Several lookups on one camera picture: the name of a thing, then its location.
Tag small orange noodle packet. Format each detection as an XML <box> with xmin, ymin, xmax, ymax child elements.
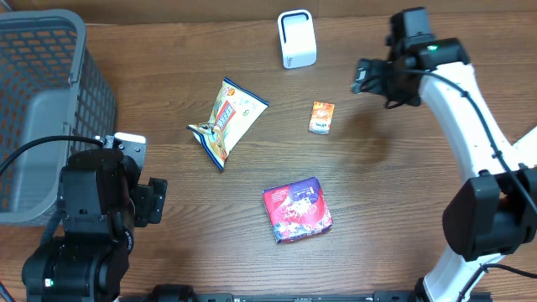
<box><xmin>308</xmin><ymin>102</ymin><xmax>335</xmax><ymax>134</ymax></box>

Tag yellow snack chip bag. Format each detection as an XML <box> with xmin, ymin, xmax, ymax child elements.
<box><xmin>187</xmin><ymin>77</ymin><xmax>269</xmax><ymax>170</ymax></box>

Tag red purple pad package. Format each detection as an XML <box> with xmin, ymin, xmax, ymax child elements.
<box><xmin>263</xmin><ymin>177</ymin><xmax>333</xmax><ymax>243</ymax></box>

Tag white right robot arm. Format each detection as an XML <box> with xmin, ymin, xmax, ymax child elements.
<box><xmin>352</xmin><ymin>38</ymin><xmax>536</xmax><ymax>301</ymax></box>

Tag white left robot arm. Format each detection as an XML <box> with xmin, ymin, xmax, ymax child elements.
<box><xmin>22</xmin><ymin>148</ymin><xmax>168</xmax><ymax>302</ymax></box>

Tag white barcode scanner stand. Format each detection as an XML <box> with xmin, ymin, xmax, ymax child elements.
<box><xmin>277</xmin><ymin>9</ymin><xmax>317</xmax><ymax>69</ymax></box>

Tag grey plastic mesh basket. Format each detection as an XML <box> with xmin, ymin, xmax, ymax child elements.
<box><xmin>1</xmin><ymin>9</ymin><xmax>117</xmax><ymax>226</ymax></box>

